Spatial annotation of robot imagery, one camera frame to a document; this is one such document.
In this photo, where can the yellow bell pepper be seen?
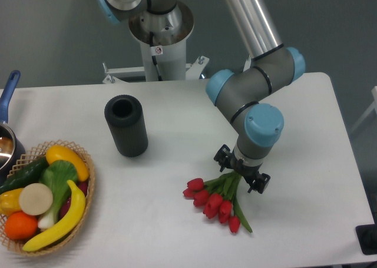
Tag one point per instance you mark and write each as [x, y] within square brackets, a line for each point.
[10, 202]

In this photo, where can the woven wicker basket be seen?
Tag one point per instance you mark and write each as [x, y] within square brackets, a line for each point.
[31, 155]

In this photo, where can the white frame at right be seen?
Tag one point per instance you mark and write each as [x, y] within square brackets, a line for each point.
[366, 117]

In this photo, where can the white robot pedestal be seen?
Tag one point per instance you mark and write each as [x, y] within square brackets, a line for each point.
[162, 39]

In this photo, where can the black device at edge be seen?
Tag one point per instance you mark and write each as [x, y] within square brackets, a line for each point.
[367, 238]

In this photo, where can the beige round disc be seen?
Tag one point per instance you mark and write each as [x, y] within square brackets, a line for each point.
[35, 199]

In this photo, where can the dark grey ribbed vase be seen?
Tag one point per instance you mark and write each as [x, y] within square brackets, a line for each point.
[125, 118]

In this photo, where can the yellow banana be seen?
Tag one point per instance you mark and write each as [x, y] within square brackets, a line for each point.
[62, 227]

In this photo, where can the green bok choy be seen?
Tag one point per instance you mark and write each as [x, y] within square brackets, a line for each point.
[55, 177]

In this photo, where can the red tulip bouquet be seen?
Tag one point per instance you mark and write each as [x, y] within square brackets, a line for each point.
[218, 198]

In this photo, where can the blue handled saucepan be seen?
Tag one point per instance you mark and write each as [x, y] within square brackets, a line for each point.
[11, 148]

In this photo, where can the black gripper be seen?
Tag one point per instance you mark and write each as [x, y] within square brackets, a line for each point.
[247, 167]

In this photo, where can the dark red vegetable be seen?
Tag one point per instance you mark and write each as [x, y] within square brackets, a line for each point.
[83, 186]

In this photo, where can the orange fruit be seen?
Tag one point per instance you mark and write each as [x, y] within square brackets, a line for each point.
[20, 226]

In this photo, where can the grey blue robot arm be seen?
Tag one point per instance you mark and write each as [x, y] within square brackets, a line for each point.
[239, 97]

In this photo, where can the green cucumber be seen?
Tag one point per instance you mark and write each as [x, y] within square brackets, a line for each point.
[29, 174]

